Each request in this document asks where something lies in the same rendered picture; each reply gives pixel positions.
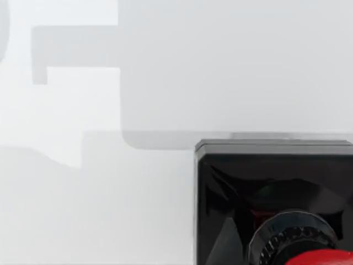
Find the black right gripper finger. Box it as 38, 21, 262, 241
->
208, 217, 245, 265

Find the red trophy with black base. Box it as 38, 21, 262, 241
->
194, 139, 353, 265

